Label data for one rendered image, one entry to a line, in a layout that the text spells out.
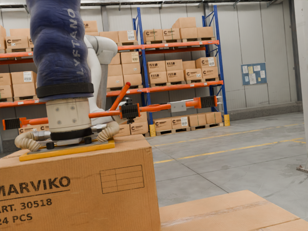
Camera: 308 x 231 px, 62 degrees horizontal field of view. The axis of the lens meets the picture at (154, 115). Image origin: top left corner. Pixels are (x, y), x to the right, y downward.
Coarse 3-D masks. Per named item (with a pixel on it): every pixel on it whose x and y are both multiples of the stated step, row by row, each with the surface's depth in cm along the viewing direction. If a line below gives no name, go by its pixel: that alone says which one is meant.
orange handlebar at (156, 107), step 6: (186, 102) 113; (192, 102) 113; (144, 108) 109; (150, 108) 110; (156, 108) 110; (162, 108) 111; (168, 108) 111; (90, 114) 105; (96, 114) 106; (102, 114) 106; (108, 114) 107; (114, 114) 107; (24, 120) 127; (30, 120) 127; (36, 120) 102; (42, 120) 102
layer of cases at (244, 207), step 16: (240, 192) 142; (160, 208) 134; (176, 208) 131; (192, 208) 129; (208, 208) 127; (224, 208) 125; (240, 208) 123; (256, 208) 121; (272, 208) 119; (176, 224) 114; (192, 224) 113; (208, 224) 111; (224, 224) 110; (240, 224) 108; (256, 224) 107; (272, 224) 105; (288, 224) 104; (304, 224) 102
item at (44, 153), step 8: (48, 144) 95; (80, 144) 99; (88, 144) 96; (96, 144) 96; (104, 144) 96; (112, 144) 96; (32, 152) 93; (40, 152) 93; (48, 152) 92; (56, 152) 92; (64, 152) 93; (72, 152) 93; (80, 152) 94; (24, 160) 91
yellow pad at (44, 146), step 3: (93, 138) 115; (108, 138) 114; (111, 138) 115; (81, 141) 113; (93, 141) 113; (96, 141) 113; (45, 144) 112; (54, 144) 112; (39, 147) 110; (42, 147) 110; (45, 147) 110
